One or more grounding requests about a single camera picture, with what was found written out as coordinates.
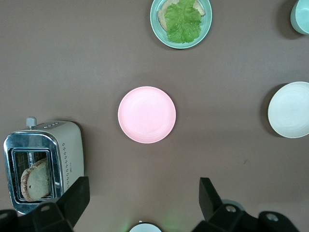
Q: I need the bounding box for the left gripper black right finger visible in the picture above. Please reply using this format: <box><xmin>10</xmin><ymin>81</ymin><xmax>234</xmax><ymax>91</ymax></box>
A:
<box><xmin>192</xmin><ymin>177</ymin><xmax>300</xmax><ymax>232</ymax></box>

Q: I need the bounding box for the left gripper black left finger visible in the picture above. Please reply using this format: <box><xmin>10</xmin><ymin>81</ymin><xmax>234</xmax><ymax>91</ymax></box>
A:
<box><xmin>0</xmin><ymin>176</ymin><xmax>90</xmax><ymax>232</ymax></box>

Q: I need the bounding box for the pink shallow plate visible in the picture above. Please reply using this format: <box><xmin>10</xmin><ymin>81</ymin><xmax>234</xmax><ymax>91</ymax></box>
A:
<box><xmin>117</xmin><ymin>86</ymin><xmax>177</xmax><ymax>145</ymax></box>

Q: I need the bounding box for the bread slice in toaster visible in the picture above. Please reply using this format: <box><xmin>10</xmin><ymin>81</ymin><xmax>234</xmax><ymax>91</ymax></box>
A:
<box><xmin>20</xmin><ymin>158</ymin><xmax>52</xmax><ymax>203</ymax></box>

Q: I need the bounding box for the beige and chrome toaster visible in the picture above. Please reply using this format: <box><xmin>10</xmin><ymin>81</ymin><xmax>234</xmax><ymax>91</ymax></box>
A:
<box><xmin>3</xmin><ymin>117</ymin><xmax>84</xmax><ymax>215</ymax></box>

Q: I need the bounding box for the beige shallow plate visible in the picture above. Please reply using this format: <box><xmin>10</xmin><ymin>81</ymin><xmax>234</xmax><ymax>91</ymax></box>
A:
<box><xmin>267</xmin><ymin>81</ymin><xmax>309</xmax><ymax>139</ymax></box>

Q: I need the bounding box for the green plate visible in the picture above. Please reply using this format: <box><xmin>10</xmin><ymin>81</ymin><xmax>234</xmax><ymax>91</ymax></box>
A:
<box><xmin>150</xmin><ymin>0</ymin><xmax>213</xmax><ymax>50</ymax></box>

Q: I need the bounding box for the green lettuce leaf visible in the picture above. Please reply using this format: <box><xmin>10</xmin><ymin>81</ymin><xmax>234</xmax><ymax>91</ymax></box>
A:
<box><xmin>164</xmin><ymin>0</ymin><xmax>202</xmax><ymax>44</ymax></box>

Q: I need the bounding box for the toast slice under lettuce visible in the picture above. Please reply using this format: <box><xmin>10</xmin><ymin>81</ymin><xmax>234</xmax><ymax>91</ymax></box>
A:
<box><xmin>158</xmin><ymin>0</ymin><xmax>206</xmax><ymax>31</ymax></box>

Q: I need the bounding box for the green bowl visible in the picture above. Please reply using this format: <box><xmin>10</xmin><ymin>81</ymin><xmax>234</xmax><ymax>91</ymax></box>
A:
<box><xmin>290</xmin><ymin>0</ymin><xmax>309</xmax><ymax>35</ymax></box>

